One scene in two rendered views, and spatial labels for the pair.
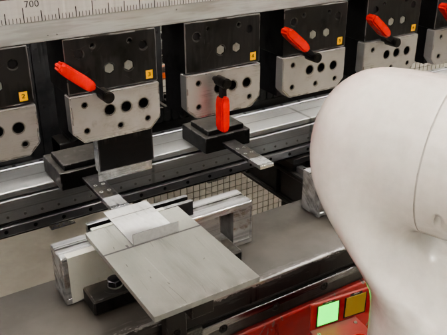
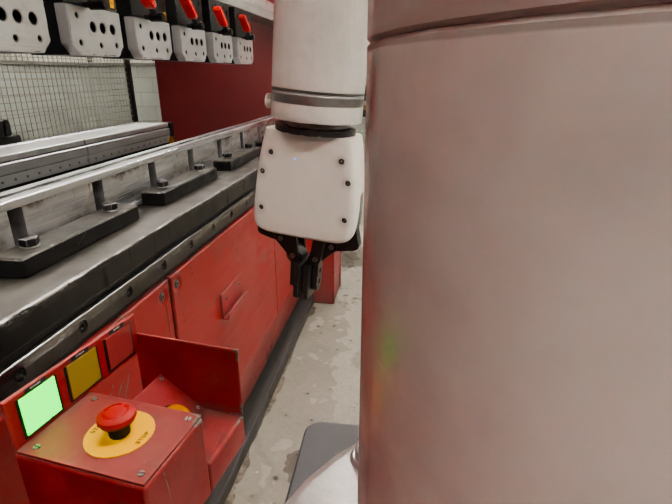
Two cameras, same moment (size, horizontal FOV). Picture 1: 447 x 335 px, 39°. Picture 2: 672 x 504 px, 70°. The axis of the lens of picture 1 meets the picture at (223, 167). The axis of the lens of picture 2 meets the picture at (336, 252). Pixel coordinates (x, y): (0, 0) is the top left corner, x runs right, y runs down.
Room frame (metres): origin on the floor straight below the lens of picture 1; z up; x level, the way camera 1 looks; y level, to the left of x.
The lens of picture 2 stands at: (0.41, -0.09, 1.15)
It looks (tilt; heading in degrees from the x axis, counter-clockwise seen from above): 21 degrees down; 311
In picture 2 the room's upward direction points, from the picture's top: straight up
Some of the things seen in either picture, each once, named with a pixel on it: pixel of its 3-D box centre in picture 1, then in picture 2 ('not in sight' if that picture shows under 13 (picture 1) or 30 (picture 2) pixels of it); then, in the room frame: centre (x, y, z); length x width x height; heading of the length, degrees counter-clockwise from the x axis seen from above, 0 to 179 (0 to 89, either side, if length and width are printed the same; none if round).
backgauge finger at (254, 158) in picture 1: (233, 141); not in sight; (1.28, -0.02, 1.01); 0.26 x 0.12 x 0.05; 32
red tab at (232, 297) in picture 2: not in sight; (235, 295); (1.39, -0.78, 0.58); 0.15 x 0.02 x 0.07; 122
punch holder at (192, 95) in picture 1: (211, 60); not in sight; (1.07, 0.02, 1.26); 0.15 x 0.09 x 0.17; 122
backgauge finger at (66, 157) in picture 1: (93, 177); not in sight; (1.11, 0.26, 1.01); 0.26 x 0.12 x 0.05; 32
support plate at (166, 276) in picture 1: (167, 256); not in sight; (0.85, 0.09, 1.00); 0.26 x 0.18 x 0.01; 32
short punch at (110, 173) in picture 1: (124, 149); not in sight; (0.97, 0.17, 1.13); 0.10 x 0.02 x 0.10; 122
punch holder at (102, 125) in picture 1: (104, 79); not in sight; (0.96, 0.19, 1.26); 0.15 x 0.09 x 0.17; 122
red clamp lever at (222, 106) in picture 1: (221, 103); not in sight; (1.00, 0.00, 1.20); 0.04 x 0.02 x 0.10; 32
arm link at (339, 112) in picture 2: not in sight; (314, 108); (0.73, -0.42, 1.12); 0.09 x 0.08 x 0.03; 25
